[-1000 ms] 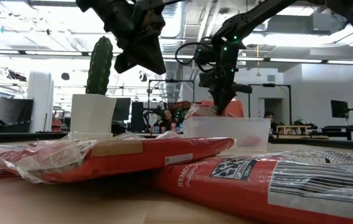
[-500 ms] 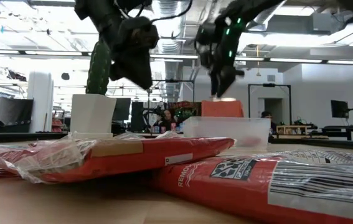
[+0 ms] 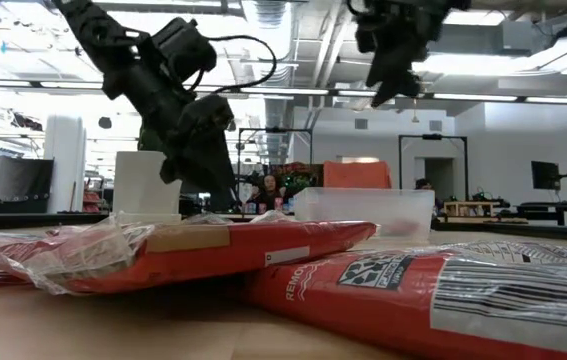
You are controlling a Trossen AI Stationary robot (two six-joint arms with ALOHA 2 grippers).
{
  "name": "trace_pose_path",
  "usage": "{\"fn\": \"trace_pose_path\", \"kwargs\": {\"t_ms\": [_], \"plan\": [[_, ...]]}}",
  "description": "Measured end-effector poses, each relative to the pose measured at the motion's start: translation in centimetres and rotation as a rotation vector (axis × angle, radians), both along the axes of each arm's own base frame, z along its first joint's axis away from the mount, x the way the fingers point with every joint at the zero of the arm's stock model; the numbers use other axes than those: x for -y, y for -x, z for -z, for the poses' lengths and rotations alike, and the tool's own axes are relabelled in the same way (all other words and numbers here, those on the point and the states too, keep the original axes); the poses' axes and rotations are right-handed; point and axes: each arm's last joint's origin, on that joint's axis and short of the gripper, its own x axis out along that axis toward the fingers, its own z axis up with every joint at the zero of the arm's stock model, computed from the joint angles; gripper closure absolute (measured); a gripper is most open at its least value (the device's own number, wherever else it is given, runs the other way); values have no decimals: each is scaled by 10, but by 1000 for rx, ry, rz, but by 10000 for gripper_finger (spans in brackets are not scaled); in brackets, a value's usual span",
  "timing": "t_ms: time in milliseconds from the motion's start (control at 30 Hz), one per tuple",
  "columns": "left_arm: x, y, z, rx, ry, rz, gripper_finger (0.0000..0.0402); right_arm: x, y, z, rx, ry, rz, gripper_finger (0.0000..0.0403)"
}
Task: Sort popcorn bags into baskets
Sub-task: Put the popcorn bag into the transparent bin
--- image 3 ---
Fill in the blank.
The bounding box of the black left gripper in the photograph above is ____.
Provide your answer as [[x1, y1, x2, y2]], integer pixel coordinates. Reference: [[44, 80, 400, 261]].
[[159, 94, 238, 194]]

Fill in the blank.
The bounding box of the black left camera cable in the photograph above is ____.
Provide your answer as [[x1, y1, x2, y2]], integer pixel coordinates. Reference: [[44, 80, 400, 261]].
[[190, 34, 278, 96]]

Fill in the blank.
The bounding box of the white column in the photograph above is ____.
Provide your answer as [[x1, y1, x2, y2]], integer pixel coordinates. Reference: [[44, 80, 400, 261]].
[[44, 115, 87, 215]]

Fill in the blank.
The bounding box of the black metal rack frame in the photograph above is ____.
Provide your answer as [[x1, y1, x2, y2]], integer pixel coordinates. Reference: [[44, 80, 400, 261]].
[[397, 133, 469, 201], [236, 126, 314, 201]]

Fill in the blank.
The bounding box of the orange cover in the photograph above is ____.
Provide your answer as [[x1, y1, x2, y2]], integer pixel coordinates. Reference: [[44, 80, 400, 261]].
[[322, 160, 393, 190]]

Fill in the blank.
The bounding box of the black monitor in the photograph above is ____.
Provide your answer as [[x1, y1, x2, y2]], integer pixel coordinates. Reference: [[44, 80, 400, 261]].
[[531, 160, 562, 191]]

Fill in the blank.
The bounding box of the wooden shelf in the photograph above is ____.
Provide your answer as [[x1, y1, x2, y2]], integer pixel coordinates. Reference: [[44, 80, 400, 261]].
[[441, 199, 482, 219]]

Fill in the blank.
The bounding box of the white plant pot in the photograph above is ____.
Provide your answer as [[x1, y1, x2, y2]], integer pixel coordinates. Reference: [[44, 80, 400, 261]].
[[111, 150, 184, 224]]

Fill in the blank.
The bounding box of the green cactus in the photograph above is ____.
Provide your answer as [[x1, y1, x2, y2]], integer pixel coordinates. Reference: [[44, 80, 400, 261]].
[[137, 124, 167, 153]]

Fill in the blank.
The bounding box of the black cloth screen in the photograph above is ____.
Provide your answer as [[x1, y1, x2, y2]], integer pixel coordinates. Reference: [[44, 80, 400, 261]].
[[0, 157, 55, 214]]

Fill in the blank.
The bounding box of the person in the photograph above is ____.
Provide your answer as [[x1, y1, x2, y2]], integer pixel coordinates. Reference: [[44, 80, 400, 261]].
[[415, 178, 444, 211], [245, 173, 289, 214]]

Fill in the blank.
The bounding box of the clear plastic basket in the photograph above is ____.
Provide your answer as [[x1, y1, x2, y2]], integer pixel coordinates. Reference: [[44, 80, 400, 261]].
[[292, 187, 437, 239]]

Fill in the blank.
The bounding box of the black desk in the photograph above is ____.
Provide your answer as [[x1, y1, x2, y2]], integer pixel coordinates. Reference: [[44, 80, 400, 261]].
[[515, 200, 567, 226]]

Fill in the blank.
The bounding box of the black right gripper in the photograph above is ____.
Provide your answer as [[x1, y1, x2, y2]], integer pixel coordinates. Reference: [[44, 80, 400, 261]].
[[355, 0, 447, 109]]

